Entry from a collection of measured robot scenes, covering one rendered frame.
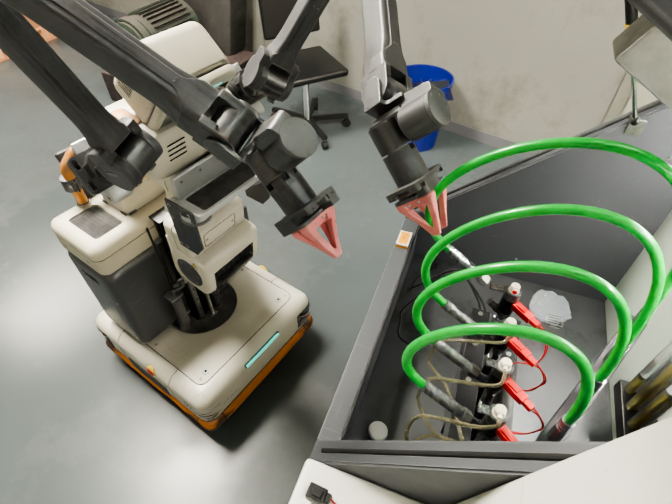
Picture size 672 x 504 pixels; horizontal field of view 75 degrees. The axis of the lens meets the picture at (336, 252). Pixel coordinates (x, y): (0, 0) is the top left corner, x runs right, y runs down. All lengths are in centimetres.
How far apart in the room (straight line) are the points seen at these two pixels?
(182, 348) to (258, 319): 30
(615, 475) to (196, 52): 98
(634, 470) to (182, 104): 62
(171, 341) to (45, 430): 63
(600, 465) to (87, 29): 74
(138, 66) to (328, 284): 173
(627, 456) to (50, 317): 236
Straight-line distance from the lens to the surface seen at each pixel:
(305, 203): 66
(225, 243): 135
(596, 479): 49
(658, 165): 69
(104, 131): 91
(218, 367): 172
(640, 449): 45
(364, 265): 233
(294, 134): 60
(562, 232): 116
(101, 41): 69
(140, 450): 198
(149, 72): 67
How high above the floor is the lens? 174
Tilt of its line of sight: 46 degrees down
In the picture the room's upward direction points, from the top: straight up
